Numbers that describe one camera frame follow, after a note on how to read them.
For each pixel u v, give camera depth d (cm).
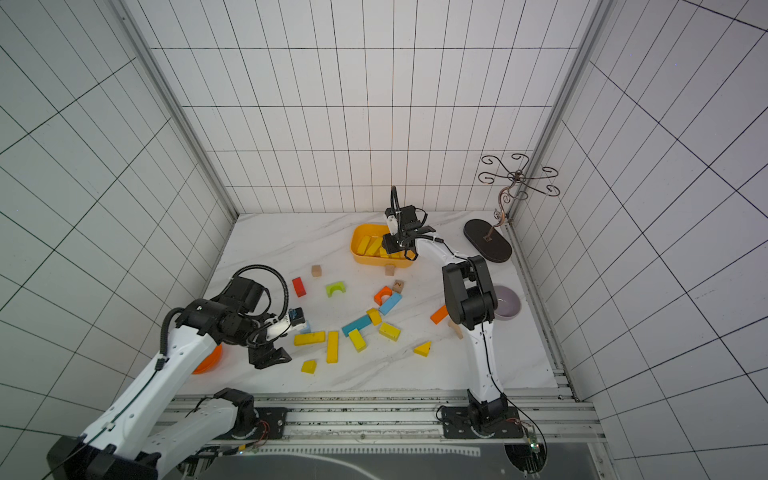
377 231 114
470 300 58
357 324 90
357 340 85
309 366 83
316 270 101
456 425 73
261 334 63
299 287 93
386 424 74
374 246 106
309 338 86
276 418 74
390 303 95
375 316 91
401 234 83
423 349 84
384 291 97
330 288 97
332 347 86
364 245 109
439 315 92
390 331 87
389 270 103
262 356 62
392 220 94
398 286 97
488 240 110
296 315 65
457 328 88
